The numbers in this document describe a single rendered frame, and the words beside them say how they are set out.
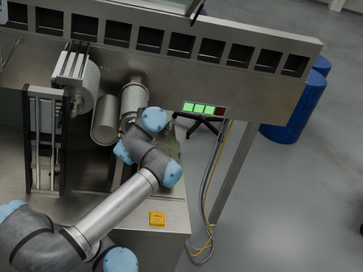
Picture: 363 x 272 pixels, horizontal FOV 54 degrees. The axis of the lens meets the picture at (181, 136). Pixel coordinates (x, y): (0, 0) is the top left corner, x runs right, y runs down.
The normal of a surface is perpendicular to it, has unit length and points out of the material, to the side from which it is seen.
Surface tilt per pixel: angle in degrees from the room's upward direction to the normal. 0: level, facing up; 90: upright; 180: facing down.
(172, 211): 0
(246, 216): 0
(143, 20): 90
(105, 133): 90
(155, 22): 90
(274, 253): 0
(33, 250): 23
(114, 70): 90
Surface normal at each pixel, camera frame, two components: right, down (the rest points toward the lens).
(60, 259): 0.41, 0.05
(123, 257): 0.32, -0.70
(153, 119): 0.21, -0.03
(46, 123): 0.09, 0.62
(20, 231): 0.05, -0.66
